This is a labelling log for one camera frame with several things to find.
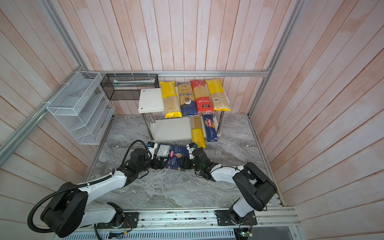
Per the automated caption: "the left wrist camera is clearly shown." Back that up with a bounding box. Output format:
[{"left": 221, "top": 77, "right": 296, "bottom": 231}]
[{"left": 147, "top": 141, "right": 159, "bottom": 160}]

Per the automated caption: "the yellow Pastatime spaghetti bag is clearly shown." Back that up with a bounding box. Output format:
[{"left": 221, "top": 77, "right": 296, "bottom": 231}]
[{"left": 191, "top": 116, "right": 206, "bottom": 148}]

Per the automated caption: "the black mesh basket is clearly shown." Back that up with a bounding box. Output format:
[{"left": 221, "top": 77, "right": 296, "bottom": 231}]
[{"left": 101, "top": 73, "right": 160, "bottom": 101}]

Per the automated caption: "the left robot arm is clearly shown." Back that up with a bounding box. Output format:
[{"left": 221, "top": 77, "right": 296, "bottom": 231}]
[{"left": 27, "top": 141, "right": 164, "bottom": 238}]

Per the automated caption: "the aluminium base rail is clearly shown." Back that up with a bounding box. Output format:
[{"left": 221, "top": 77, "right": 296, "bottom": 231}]
[{"left": 66, "top": 207, "right": 307, "bottom": 240}]

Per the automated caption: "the dark blue spaghetti bag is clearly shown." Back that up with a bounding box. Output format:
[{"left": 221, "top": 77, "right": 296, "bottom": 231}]
[{"left": 178, "top": 83, "right": 198, "bottom": 117}]

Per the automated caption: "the narrow blue Barilla spaghetti box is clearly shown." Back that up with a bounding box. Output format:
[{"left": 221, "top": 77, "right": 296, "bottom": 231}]
[{"left": 203, "top": 115, "right": 218, "bottom": 142}]

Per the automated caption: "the wide blue Barilla pasta box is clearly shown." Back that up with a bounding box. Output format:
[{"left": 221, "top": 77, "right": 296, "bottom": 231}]
[{"left": 157, "top": 144, "right": 190, "bottom": 171}]

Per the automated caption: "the white two-tier shelf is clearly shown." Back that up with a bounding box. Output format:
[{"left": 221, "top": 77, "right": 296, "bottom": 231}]
[{"left": 137, "top": 86, "right": 226, "bottom": 143}]

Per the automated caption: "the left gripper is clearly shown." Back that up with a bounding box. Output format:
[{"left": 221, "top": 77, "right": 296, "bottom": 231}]
[{"left": 137, "top": 153, "right": 170, "bottom": 173}]

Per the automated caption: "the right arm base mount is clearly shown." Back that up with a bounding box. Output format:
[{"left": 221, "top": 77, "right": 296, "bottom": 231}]
[{"left": 214, "top": 210, "right": 258, "bottom": 226}]

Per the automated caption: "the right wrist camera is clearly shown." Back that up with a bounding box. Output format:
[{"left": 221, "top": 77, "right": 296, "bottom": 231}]
[{"left": 187, "top": 143, "right": 198, "bottom": 159}]

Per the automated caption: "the yellow clear spaghetti bag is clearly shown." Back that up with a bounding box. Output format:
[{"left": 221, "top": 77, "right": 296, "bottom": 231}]
[{"left": 206, "top": 79, "right": 231, "bottom": 112}]

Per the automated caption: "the red spaghetti bag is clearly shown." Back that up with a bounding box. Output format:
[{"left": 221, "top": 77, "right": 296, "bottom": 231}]
[{"left": 191, "top": 80, "right": 215, "bottom": 115}]

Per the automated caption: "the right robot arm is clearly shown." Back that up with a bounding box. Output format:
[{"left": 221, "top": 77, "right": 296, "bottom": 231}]
[{"left": 178, "top": 148, "right": 277, "bottom": 224}]

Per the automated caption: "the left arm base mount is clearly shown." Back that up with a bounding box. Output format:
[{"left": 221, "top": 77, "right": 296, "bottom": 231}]
[{"left": 97, "top": 202, "right": 139, "bottom": 230}]

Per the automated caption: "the white wire mesh organizer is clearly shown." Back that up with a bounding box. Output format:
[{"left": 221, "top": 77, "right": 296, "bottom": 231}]
[{"left": 47, "top": 72, "right": 115, "bottom": 145}]

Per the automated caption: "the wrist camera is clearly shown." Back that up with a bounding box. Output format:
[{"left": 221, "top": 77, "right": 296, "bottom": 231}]
[
  {"left": 187, "top": 143, "right": 198, "bottom": 159},
  {"left": 147, "top": 141, "right": 159, "bottom": 160}
]

